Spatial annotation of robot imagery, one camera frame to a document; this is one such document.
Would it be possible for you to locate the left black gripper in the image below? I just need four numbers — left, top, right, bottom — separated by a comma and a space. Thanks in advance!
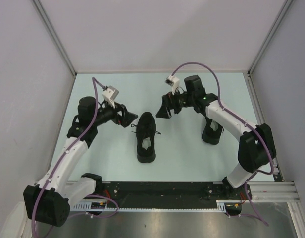
92, 99, 137, 127

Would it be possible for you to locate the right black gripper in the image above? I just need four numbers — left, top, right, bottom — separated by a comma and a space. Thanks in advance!
156, 87, 195, 119

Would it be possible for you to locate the black shoelace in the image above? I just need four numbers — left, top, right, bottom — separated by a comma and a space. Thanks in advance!
131, 124, 161, 135

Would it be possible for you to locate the black sneaker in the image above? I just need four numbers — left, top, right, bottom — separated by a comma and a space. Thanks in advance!
202, 117, 223, 145
136, 112, 156, 163

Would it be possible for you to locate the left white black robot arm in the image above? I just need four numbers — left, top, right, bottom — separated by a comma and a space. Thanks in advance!
23, 96, 138, 227

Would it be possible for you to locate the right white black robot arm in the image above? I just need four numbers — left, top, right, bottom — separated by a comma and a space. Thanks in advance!
156, 75, 276, 199

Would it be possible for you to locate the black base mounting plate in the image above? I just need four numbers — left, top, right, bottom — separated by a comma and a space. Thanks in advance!
101, 181, 252, 210

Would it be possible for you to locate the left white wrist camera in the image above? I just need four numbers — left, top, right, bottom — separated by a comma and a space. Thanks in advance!
102, 85, 119, 108

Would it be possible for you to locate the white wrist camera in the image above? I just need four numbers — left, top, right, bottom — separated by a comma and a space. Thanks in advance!
102, 85, 119, 108
165, 75, 180, 95

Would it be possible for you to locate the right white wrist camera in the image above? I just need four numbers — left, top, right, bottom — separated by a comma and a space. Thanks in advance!
165, 75, 180, 95

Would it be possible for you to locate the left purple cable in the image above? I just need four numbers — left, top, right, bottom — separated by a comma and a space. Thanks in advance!
31, 76, 120, 238

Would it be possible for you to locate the purple cable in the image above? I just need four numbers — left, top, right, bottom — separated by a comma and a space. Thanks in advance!
31, 76, 120, 238
170, 61, 274, 227

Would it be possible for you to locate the right aluminium side rail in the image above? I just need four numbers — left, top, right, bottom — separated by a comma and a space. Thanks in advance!
243, 72, 284, 182

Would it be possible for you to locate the left aluminium corner post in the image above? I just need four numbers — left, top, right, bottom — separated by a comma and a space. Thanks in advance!
31, 0, 77, 78

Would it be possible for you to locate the aluminium corner post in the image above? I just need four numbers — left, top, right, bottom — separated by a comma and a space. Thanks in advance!
247, 0, 295, 76
31, 0, 77, 78

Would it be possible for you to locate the white slotted cable duct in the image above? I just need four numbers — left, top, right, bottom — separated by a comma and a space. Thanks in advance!
70, 199, 242, 213

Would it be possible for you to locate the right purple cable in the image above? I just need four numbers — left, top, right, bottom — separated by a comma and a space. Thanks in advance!
170, 61, 274, 227

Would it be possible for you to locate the aluminium frame rail front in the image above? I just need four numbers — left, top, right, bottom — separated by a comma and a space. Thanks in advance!
30, 180, 300, 202

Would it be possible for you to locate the right aluminium corner post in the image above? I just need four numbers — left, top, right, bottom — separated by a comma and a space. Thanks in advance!
247, 0, 295, 76

